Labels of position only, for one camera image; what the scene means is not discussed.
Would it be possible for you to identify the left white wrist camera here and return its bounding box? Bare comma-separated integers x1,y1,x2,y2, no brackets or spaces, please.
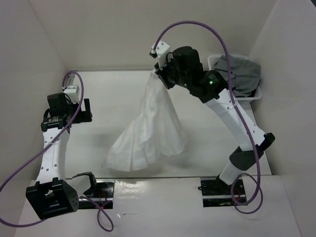
63,85,79,104

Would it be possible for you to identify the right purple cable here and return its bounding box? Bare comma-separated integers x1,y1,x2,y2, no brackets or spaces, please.
151,21,264,213

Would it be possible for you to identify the white plastic basket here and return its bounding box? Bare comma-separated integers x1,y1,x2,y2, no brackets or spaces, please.
207,54,262,101

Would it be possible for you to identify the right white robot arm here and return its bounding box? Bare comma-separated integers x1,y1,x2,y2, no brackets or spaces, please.
151,46,275,194

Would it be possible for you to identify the white pleated skirt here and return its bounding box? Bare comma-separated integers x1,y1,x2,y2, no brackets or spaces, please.
105,72,188,172

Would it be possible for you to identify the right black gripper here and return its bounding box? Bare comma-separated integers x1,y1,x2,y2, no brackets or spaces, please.
153,55,188,90

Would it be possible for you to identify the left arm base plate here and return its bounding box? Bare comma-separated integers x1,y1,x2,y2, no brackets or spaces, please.
67,176,115,210

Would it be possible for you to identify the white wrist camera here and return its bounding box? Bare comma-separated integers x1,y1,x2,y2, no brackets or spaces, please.
149,40,170,67
63,85,79,104

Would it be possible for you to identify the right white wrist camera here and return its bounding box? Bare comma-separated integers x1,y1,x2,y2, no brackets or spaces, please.
149,40,170,67

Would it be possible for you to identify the grey skirt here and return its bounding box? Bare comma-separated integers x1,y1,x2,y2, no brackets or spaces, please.
229,55,261,98

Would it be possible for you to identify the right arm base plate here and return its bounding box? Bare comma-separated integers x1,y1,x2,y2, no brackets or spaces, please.
197,177,247,207

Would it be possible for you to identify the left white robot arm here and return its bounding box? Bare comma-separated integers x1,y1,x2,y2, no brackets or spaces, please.
26,89,98,220

